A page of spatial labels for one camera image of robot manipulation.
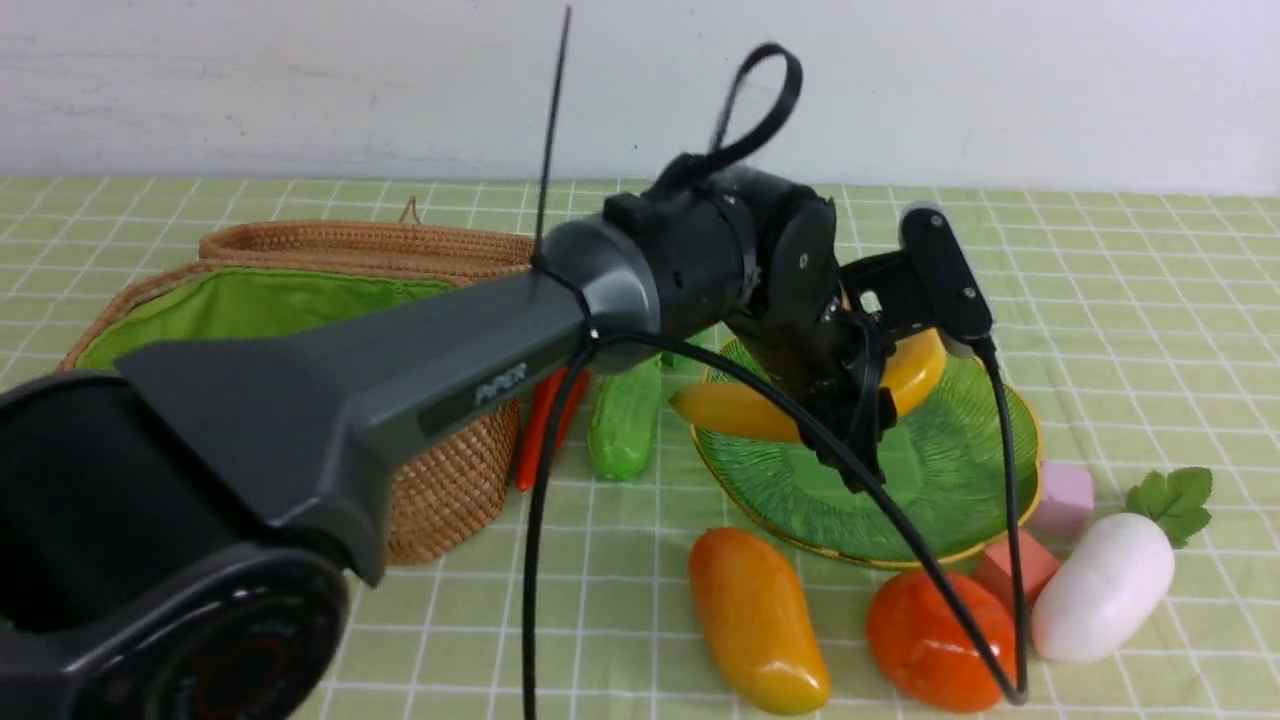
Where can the woven rattan basket lid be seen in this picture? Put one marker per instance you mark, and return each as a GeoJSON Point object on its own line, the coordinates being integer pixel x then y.
{"type": "Point", "coordinates": [407, 249]}

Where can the orange toy carrot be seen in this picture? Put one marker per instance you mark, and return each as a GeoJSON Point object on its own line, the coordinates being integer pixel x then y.
{"type": "Point", "coordinates": [536, 428]}

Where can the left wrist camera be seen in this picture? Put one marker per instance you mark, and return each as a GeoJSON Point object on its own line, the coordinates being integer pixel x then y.
{"type": "Point", "coordinates": [959, 307]}

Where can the pink foam cube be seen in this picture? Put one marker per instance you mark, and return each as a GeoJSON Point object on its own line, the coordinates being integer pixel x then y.
{"type": "Point", "coordinates": [1067, 500]}

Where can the woven rattan basket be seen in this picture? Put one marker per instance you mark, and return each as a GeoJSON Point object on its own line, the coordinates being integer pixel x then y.
{"type": "Point", "coordinates": [440, 498]}

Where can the yellow toy banana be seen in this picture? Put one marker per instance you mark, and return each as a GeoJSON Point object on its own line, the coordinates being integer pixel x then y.
{"type": "Point", "coordinates": [731, 408]}

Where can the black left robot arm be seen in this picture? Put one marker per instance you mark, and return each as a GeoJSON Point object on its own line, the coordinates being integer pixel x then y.
{"type": "Point", "coordinates": [179, 526]}

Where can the orange yellow toy mango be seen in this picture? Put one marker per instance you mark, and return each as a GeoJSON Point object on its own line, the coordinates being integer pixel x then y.
{"type": "Point", "coordinates": [756, 623]}

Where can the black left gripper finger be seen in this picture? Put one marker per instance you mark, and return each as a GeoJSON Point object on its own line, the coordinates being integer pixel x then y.
{"type": "Point", "coordinates": [858, 418]}

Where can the green toy cucumber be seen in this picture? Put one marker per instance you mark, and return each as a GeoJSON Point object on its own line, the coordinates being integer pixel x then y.
{"type": "Point", "coordinates": [623, 427]}

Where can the orange toy persimmon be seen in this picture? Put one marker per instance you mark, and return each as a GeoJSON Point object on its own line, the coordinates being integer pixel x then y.
{"type": "Point", "coordinates": [919, 645]}

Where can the green glass leaf plate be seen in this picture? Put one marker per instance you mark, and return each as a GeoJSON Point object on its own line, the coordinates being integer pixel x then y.
{"type": "Point", "coordinates": [943, 465]}

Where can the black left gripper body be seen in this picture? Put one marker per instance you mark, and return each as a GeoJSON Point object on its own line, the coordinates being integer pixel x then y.
{"type": "Point", "coordinates": [842, 332]}

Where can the white toy radish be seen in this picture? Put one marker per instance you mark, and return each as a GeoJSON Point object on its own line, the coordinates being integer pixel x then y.
{"type": "Point", "coordinates": [1121, 569]}

